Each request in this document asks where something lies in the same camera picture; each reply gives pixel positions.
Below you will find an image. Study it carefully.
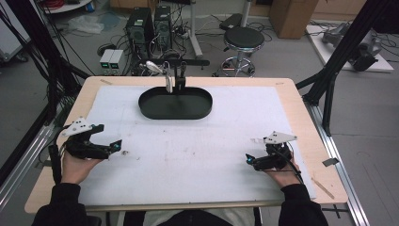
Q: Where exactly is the clear plastic bag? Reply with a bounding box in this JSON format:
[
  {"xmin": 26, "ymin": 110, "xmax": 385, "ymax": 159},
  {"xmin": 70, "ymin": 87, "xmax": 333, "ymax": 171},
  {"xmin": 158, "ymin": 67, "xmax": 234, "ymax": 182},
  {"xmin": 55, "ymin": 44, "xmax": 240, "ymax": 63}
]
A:
[{"xmin": 66, "ymin": 14, "xmax": 105, "ymax": 35}]

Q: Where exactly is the black metal frame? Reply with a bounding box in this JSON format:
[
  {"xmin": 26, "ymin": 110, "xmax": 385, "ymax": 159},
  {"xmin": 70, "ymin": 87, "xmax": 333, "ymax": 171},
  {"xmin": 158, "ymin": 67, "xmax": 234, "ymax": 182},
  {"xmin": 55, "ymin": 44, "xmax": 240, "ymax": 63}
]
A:
[
  {"xmin": 0, "ymin": 0, "xmax": 92, "ymax": 126},
  {"xmin": 295, "ymin": 0, "xmax": 399, "ymax": 137}
]

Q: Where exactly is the thin wooden stick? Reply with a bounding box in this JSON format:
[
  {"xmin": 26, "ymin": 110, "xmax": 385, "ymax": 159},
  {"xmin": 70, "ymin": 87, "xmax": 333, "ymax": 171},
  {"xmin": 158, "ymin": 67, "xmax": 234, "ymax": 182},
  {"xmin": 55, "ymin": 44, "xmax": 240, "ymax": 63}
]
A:
[{"xmin": 311, "ymin": 177, "xmax": 336, "ymax": 201}]

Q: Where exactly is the aluminium rail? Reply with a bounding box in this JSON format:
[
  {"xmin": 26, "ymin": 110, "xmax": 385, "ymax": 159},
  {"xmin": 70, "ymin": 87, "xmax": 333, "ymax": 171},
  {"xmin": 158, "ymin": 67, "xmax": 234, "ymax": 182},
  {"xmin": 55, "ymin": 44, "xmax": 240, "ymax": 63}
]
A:
[
  {"xmin": 0, "ymin": 122, "xmax": 56, "ymax": 212},
  {"xmin": 304, "ymin": 103, "xmax": 372, "ymax": 226}
]

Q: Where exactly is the white foam mat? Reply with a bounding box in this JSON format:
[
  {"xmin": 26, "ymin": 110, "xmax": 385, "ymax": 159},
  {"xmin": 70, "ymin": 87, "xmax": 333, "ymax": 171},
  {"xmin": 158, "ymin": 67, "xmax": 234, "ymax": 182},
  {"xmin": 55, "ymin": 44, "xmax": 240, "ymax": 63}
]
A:
[{"xmin": 77, "ymin": 85, "xmax": 317, "ymax": 207}]

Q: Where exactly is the black key stand with tray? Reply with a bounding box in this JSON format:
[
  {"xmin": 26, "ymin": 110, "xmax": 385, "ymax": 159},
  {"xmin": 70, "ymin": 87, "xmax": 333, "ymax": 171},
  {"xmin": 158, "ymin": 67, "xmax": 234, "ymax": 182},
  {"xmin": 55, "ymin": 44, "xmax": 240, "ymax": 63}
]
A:
[{"xmin": 137, "ymin": 57, "xmax": 214, "ymax": 121}]

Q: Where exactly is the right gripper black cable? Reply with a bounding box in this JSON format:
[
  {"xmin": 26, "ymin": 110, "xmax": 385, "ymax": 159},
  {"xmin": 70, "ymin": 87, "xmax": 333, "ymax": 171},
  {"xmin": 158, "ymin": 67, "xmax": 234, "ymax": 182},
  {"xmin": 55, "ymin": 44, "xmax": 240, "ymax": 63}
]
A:
[{"xmin": 272, "ymin": 144, "xmax": 305, "ymax": 186}]

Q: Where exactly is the black car key fob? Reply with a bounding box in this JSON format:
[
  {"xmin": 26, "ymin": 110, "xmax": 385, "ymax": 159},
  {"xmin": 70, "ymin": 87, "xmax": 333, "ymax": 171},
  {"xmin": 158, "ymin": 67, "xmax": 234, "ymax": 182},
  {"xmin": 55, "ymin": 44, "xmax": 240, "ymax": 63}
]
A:
[{"xmin": 175, "ymin": 60, "xmax": 187, "ymax": 92}]

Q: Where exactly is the black round stool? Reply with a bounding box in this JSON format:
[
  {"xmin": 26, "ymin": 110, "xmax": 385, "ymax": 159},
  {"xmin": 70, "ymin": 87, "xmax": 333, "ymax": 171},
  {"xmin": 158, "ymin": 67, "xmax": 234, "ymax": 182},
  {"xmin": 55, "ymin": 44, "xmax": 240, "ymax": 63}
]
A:
[{"xmin": 212, "ymin": 25, "xmax": 266, "ymax": 78}]

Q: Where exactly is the grey machine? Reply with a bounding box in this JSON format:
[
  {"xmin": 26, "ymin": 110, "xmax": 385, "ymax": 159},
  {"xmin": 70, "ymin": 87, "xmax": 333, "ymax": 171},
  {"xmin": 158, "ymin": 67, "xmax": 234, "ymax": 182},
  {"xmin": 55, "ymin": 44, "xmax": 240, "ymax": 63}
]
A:
[{"xmin": 322, "ymin": 22, "xmax": 383, "ymax": 73}]

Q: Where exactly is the wooden table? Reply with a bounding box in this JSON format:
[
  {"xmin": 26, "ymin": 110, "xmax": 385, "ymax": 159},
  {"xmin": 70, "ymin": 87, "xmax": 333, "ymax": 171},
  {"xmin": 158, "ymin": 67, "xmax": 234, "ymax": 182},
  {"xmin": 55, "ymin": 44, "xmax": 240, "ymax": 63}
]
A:
[{"xmin": 24, "ymin": 75, "xmax": 349, "ymax": 215}]

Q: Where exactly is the white floor board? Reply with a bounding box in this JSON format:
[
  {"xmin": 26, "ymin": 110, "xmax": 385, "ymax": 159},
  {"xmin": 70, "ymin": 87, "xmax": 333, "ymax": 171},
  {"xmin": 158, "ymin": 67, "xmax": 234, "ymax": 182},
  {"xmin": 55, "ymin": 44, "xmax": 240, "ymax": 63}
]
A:
[{"xmin": 305, "ymin": 24, "xmax": 395, "ymax": 73}]

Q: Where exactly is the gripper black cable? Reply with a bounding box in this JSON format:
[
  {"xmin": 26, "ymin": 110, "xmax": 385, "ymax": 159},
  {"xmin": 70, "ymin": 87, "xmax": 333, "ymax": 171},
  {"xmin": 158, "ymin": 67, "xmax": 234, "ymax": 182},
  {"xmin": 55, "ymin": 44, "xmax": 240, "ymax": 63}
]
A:
[
  {"xmin": 47, "ymin": 142, "xmax": 68, "ymax": 186},
  {"xmin": 272, "ymin": 144, "xmax": 305, "ymax": 186}
]

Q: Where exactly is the small grey tag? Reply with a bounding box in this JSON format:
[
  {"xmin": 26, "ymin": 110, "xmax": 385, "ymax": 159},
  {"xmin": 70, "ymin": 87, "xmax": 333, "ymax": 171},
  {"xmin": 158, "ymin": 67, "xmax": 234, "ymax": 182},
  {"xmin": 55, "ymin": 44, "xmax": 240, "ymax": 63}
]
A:
[{"xmin": 321, "ymin": 157, "xmax": 341, "ymax": 168}]

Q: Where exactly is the person's left hand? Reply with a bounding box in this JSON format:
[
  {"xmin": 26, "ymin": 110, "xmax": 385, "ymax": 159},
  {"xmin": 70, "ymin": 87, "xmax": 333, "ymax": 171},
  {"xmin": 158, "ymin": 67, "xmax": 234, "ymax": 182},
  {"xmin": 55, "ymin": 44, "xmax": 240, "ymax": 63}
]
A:
[{"xmin": 60, "ymin": 152, "xmax": 104, "ymax": 186}]

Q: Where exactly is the white power supply box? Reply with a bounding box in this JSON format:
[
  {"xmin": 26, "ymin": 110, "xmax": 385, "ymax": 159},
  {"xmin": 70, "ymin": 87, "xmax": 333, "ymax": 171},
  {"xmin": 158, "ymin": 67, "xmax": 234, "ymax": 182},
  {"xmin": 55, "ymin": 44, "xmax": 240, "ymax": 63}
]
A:
[
  {"xmin": 99, "ymin": 48, "xmax": 115, "ymax": 75},
  {"xmin": 108, "ymin": 49, "xmax": 125, "ymax": 76}
]

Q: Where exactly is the white desk leg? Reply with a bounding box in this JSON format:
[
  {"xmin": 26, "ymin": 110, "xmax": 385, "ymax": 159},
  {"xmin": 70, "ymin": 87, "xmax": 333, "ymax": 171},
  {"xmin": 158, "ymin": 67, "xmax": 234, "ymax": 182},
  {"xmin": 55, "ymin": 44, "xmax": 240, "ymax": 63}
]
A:
[{"xmin": 187, "ymin": 0, "xmax": 204, "ymax": 59}]

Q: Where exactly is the person's torso clothing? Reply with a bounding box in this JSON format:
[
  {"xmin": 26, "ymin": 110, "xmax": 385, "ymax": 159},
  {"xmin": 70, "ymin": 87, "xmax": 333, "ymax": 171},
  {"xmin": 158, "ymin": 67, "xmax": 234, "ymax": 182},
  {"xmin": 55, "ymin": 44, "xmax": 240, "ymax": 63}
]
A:
[{"xmin": 122, "ymin": 208, "xmax": 263, "ymax": 226}]

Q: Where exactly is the person's right hand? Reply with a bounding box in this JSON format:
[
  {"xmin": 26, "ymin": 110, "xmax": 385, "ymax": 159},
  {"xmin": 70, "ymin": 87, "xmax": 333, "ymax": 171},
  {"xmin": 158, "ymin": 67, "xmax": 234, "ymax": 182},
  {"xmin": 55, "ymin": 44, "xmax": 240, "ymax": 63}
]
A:
[{"xmin": 265, "ymin": 153, "xmax": 303, "ymax": 189}]

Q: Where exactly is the black computer tower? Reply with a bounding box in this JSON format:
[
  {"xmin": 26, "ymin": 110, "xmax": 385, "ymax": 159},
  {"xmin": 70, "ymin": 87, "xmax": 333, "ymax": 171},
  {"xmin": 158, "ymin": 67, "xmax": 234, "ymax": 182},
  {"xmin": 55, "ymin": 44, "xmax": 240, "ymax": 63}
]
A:
[
  {"xmin": 152, "ymin": 5, "xmax": 174, "ymax": 52},
  {"xmin": 124, "ymin": 7, "xmax": 155, "ymax": 61}
]

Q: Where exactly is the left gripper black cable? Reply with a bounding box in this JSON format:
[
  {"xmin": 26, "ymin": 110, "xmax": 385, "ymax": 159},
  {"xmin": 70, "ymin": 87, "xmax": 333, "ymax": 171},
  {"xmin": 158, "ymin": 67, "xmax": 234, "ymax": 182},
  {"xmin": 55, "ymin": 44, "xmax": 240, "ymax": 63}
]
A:
[{"xmin": 47, "ymin": 142, "xmax": 68, "ymax": 186}]

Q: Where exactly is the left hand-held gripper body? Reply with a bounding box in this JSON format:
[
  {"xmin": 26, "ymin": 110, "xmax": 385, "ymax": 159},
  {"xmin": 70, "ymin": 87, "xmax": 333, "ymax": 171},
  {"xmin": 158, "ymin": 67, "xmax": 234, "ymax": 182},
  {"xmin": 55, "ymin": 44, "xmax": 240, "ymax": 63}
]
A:
[{"xmin": 60, "ymin": 117, "xmax": 113, "ymax": 161}]

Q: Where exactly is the brown cardboard box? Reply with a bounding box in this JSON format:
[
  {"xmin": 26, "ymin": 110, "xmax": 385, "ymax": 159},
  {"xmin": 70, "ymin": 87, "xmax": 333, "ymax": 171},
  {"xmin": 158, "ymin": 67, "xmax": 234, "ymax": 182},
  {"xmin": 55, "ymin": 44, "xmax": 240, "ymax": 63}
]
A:
[{"xmin": 268, "ymin": 0, "xmax": 320, "ymax": 40}]

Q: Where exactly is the black flat pedal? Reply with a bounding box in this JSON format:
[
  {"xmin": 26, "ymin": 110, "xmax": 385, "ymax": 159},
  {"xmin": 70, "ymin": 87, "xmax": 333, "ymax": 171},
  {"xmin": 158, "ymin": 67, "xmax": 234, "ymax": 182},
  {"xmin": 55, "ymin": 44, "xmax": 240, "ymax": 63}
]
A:
[{"xmin": 218, "ymin": 12, "xmax": 244, "ymax": 31}]

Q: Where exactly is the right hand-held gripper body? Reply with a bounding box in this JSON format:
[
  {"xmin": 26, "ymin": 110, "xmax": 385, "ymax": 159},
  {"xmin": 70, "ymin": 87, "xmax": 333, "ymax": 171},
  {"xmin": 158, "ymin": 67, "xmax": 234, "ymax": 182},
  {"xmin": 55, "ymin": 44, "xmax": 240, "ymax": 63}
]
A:
[{"xmin": 253, "ymin": 130, "xmax": 298, "ymax": 172}]

